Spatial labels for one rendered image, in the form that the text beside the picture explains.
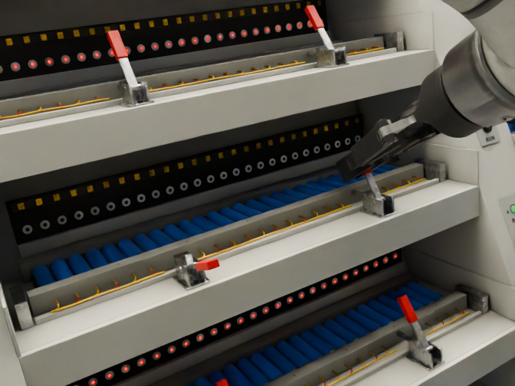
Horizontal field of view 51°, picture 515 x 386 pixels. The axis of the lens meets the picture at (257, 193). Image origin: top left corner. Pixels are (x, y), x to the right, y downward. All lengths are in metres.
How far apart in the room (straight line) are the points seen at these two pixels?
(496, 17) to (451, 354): 0.46
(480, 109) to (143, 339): 0.39
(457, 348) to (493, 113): 0.36
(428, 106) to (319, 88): 0.17
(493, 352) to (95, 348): 0.52
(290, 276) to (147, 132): 0.23
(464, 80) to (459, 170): 0.32
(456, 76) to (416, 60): 0.27
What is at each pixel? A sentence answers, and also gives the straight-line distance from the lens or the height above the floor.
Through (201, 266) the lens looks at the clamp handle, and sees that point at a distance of 0.53.
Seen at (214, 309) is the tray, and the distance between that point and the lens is 0.58.
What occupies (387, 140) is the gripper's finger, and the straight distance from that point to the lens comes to 0.57.
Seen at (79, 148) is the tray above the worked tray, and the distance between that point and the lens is 0.57.
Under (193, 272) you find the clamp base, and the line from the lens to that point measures 0.60.
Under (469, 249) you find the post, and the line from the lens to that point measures 0.85.
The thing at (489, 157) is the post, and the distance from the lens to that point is 0.83.
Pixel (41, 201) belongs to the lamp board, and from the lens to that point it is 0.70.
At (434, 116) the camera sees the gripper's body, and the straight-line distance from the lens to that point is 0.56.
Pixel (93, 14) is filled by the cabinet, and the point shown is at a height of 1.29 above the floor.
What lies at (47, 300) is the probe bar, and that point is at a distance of 0.60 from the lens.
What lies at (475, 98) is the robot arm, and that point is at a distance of 0.52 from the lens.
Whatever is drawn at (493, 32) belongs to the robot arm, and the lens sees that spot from 0.46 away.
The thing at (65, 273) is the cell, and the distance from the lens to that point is 0.64.
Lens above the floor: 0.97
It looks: 1 degrees up
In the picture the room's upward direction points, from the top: 17 degrees counter-clockwise
